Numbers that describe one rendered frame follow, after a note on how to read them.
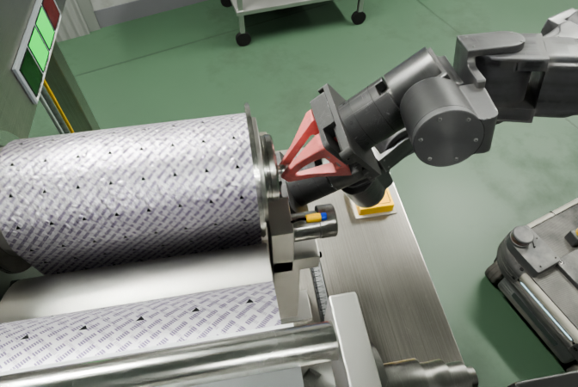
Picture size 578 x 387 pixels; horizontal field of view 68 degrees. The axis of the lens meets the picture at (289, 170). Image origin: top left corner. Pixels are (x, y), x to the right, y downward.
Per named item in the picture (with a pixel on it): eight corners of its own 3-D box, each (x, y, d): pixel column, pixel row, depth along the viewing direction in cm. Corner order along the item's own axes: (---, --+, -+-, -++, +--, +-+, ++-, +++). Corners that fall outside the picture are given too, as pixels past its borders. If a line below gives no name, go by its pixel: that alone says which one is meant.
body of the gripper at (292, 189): (289, 175, 68) (330, 156, 66) (300, 231, 62) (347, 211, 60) (267, 155, 63) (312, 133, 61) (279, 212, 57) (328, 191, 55)
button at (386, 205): (392, 211, 85) (395, 205, 83) (358, 216, 85) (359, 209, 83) (382, 183, 90) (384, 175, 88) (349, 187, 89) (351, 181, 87)
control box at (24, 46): (38, 104, 68) (15, 69, 63) (33, 104, 68) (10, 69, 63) (62, 15, 83) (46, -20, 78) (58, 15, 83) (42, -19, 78)
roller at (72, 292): (283, 371, 47) (282, 338, 38) (41, 414, 45) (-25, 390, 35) (268, 271, 55) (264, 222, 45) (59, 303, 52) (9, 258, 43)
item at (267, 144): (271, 124, 45) (269, 144, 52) (251, 126, 45) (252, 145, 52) (281, 194, 43) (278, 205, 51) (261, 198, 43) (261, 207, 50)
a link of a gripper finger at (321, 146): (294, 159, 55) (354, 119, 51) (305, 205, 51) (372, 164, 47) (259, 135, 51) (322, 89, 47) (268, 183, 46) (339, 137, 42)
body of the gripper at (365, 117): (343, 118, 52) (396, 82, 49) (368, 185, 46) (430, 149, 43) (312, 90, 48) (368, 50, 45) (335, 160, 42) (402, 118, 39)
